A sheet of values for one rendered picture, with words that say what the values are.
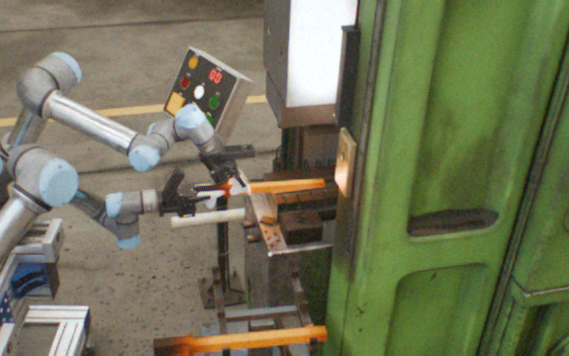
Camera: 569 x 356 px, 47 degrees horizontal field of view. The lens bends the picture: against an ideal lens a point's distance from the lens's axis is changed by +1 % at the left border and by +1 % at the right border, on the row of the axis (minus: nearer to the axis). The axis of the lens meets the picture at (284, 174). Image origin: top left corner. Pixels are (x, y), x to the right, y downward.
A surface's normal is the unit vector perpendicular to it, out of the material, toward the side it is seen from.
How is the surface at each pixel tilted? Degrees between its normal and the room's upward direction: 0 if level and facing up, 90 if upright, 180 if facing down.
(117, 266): 0
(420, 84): 89
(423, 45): 89
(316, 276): 90
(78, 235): 0
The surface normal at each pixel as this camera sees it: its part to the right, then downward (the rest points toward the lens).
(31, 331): 0.04, -0.83
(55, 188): 0.83, 0.28
